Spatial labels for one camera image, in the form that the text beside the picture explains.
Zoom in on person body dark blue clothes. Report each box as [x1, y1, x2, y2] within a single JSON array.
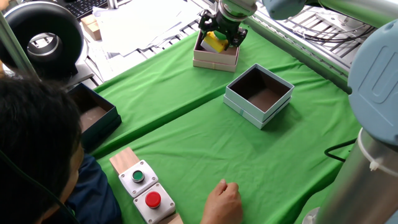
[[40, 154, 123, 224]]

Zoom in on pink cardboard box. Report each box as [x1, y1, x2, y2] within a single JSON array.
[[192, 29, 241, 73]]

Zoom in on white paper sheet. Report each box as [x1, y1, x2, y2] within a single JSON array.
[[76, 40, 150, 83]]

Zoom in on white zip tie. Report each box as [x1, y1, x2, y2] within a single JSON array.
[[356, 128, 398, 179]]

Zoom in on person right hand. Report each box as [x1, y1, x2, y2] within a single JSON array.
[[200, 179, 244, 224]]

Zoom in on red green button station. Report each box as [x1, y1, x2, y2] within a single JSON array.
[[109, 146, 184, 224]]

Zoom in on black keyboard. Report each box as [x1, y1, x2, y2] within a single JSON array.
[[63, 0, 109, 20]]

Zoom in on green table cloth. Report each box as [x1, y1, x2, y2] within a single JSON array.
[[90, 24, 363, 224]]

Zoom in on grey aluminium frame rail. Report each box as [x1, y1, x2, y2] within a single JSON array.
[[244, 14, 354, 94]]

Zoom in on person head black hair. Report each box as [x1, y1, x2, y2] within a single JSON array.
[[0, 73, 85, 224]]

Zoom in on black ring-shaped device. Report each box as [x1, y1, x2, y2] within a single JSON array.
[[0, 1, 85, 78]]

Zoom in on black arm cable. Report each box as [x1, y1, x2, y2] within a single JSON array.
[[324, 138, 358, 163]]

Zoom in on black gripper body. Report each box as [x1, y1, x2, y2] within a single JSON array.
[[214, 11, 242, 35]]

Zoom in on white station green button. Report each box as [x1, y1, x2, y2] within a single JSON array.
[[118, 159, 159, 198]]

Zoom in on aluminium frame post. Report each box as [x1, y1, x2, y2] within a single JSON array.
[[0, 12, 34, 77]]

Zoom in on white station red button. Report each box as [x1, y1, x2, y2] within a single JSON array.
[[132, 182, 177, 224]]

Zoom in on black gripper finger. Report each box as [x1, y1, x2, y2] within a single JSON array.
[[198, 10, 216, 34], [229, 27, 249, 49]]

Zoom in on light blue cardboard box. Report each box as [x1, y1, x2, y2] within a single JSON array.
[[223, 63, 295, 130]]

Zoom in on black cable bundle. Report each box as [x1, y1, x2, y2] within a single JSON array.
[[273, 17, 379, 44]]

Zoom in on yellow box green mushroom button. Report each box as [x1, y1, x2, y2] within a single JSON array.
[[200, 30, 231, 54]]

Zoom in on dark blue cardboard box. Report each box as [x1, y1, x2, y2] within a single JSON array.
[[67, 82, 123, 153]]

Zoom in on white paper stack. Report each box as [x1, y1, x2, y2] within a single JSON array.
[[91, 0, 205, 58]]

